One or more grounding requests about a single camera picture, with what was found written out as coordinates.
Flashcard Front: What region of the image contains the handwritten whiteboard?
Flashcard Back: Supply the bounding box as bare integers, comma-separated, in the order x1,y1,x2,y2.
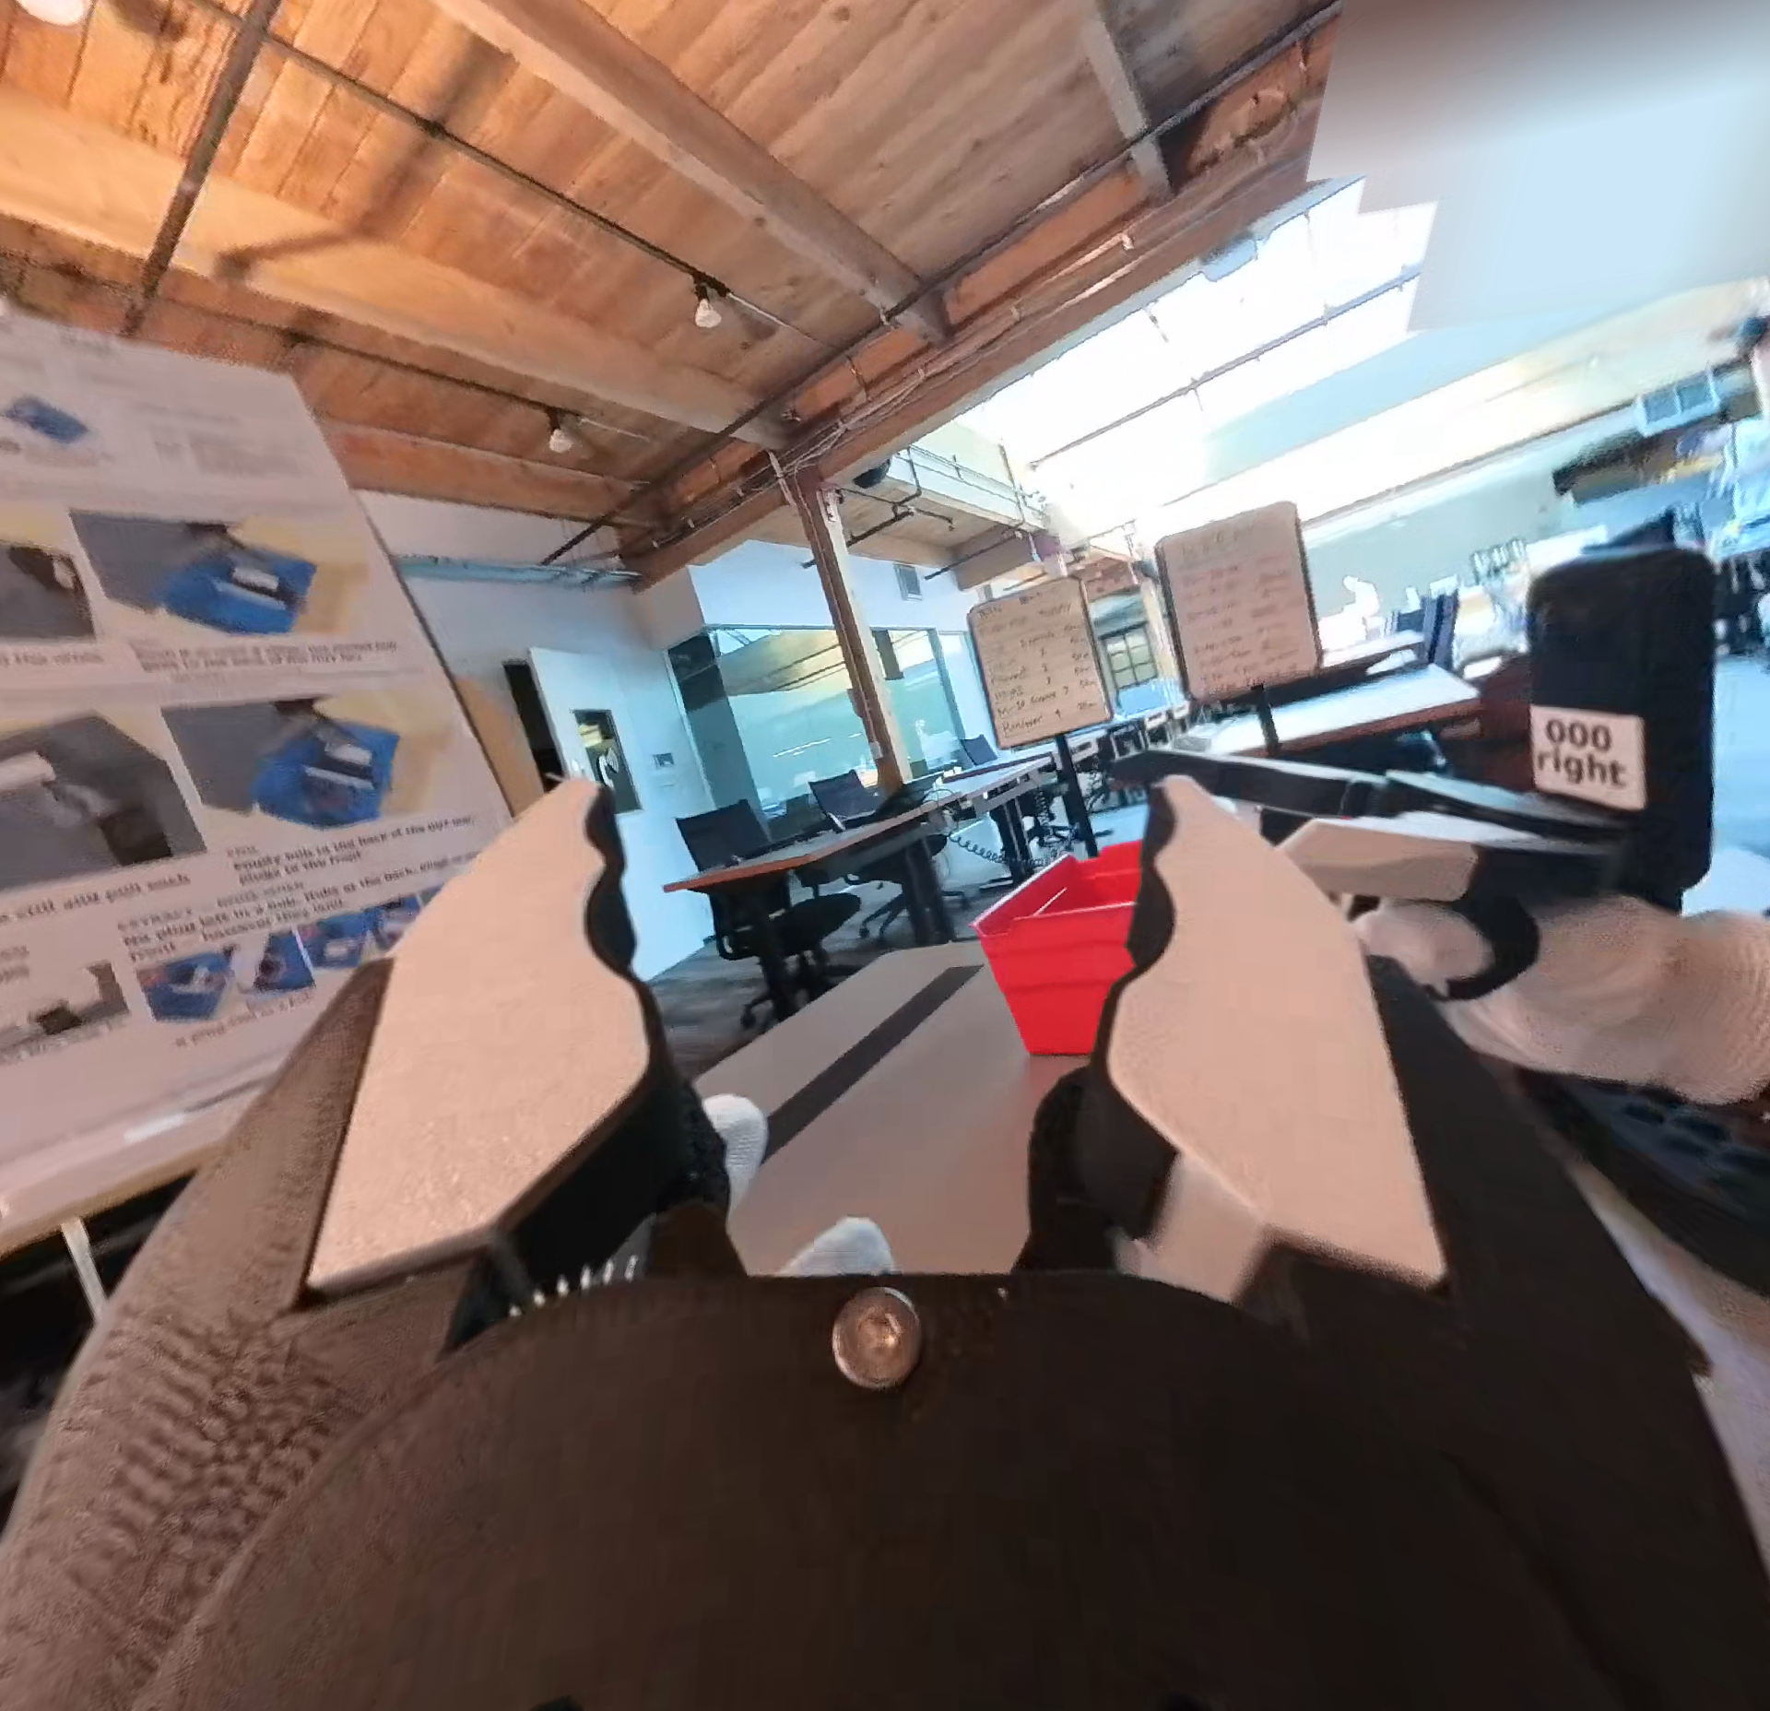
965,574,1114,855
1150,500,1324,758

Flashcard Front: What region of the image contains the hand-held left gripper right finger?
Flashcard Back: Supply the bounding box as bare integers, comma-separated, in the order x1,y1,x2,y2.
1100,773,1451,1303

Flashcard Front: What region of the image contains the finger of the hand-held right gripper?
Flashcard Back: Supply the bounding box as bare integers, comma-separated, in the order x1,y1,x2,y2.
1106,750,1394,821
1279,816,1491,905

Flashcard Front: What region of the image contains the person's left hand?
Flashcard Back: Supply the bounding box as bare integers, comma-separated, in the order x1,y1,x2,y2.
698,1095,900,1277

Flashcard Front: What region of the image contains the person's right hand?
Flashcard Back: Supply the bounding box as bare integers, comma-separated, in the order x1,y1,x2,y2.
1354,894,1770,1108

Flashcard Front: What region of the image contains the black mesh wrist rest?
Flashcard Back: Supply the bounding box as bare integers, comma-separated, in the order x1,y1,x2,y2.
1547,1076,1770,1283

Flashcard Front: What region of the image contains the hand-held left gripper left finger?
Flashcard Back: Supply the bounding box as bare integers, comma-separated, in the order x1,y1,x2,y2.
303,777,661,1302

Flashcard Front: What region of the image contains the dark framed booth door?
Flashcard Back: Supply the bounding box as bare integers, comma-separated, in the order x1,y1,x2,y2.
506,646,680,841

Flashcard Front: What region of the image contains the red plastic bin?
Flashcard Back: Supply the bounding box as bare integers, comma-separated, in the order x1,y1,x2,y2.
971,840,1148,1054

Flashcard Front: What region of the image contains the printed instruction sheet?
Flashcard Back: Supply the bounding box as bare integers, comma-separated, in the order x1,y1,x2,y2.
0,312,513,1174

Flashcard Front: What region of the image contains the phone icon door window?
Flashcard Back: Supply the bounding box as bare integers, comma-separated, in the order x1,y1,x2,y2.
570,708,643,816

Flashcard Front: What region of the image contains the instruction sheet on board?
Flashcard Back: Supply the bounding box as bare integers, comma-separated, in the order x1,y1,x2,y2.
0,675,547,1248

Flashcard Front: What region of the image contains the wooden support post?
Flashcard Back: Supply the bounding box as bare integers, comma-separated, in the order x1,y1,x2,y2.
788,458,915,787

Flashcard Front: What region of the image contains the wooden office desk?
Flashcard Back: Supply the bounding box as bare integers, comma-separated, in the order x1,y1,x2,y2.
664,758,1060,966
1189,660,1484,758

